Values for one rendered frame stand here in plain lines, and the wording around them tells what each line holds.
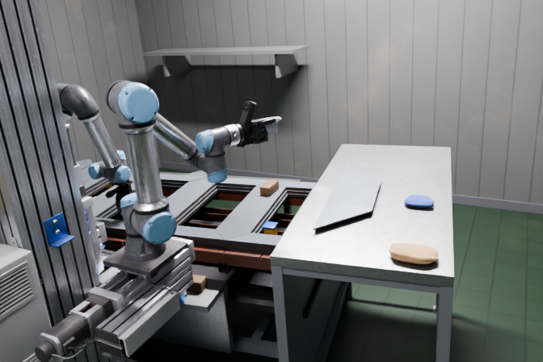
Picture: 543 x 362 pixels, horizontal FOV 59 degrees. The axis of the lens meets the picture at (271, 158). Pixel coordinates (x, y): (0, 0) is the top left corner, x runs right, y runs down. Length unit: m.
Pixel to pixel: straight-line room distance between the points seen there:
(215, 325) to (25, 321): 0.99
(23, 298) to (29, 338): 0.14
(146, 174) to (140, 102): 0.24
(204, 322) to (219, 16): 3.43
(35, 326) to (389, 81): 3.54
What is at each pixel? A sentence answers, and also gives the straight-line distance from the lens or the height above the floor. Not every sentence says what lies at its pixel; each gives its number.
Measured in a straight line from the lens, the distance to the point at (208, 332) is 2.46.
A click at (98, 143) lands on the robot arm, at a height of 1.35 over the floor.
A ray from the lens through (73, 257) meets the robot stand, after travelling 1.81.
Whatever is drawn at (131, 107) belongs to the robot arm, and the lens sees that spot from 1.49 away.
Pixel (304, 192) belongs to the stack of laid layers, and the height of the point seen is 0.84.
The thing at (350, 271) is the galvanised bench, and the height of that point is 1.03.
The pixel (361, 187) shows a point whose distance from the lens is 2.16.
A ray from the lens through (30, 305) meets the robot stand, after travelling 1.69.
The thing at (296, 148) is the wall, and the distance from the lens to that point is 4.96.
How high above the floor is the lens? 1.90
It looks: 19 degrees down
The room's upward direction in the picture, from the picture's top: 4 degrees counter-clockwise
